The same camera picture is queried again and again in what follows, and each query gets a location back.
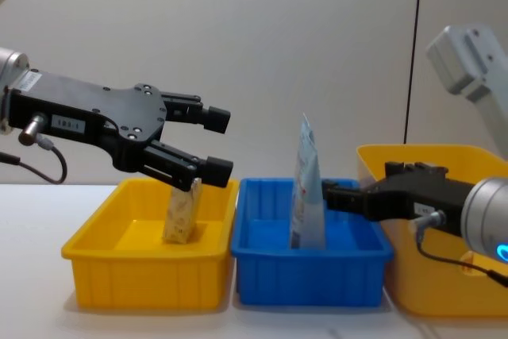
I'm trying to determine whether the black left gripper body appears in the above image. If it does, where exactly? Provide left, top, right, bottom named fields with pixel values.
left=8, top=71, right=167, bottom=174

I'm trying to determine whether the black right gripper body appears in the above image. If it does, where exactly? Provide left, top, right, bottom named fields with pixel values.
left=358, top=160, right=478, bottom=236

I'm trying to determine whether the pale blue stand-up pouch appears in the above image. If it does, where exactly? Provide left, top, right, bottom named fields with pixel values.
left=288, top=112, right=328, bottom=251

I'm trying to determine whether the blue plastic bin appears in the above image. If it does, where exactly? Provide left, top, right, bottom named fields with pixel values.
left=230, top=177, right=395, bottom=309

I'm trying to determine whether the large yellow plastic bin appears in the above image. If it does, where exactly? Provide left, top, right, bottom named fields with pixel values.
left=355, top=144, right=508, bottom=318

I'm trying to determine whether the small yellow plastic bin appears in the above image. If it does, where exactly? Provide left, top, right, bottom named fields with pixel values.
left=60, top=178, right=241, bottom=310

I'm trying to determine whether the left gripper's dark cable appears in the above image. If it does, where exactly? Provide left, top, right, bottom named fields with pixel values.
left=0, top=114, right=69, bottom=186

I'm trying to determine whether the gripper's dark cable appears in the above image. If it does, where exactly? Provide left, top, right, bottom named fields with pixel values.
left=411, top=211, right=508, bottom=289
left=0, top=114, right=69, bottom=186

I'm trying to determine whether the right gripper's dark cable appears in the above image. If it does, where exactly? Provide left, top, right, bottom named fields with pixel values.
left=411, top=211, right=508, bottom=289

